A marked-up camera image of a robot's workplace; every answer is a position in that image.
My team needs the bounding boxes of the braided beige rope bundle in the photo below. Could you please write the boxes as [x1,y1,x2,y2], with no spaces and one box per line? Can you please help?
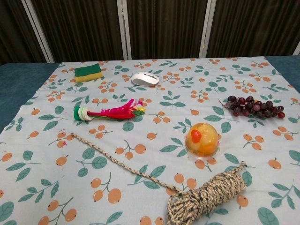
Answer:
[70,132,248,225]

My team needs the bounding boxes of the floral tablecloth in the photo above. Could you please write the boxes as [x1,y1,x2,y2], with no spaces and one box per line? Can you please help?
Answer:
[0,57,300,225]

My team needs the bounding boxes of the clear fruit jelly cup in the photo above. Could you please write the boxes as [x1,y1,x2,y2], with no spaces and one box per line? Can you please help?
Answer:
[184,121,222,161]

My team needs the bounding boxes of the dark red grape bunch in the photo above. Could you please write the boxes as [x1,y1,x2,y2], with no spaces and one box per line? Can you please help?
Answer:
[219,95,286,119]

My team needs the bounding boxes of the dark folding screen panels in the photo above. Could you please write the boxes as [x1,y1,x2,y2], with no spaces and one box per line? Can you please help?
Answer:
[0,0,300,64]

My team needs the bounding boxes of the white computer mouse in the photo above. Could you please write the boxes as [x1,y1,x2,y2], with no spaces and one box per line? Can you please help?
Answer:
[130,71,160,87]

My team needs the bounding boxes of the blue table cover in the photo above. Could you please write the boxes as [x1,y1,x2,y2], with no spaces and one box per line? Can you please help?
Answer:
[0,55,300,132]

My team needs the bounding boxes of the green and yellow sponge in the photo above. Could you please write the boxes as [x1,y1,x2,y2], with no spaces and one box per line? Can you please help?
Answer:
[74,62,105,83]

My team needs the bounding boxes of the small red yellow toy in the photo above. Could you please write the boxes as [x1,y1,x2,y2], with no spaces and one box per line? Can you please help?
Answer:
[73,98,146,122]

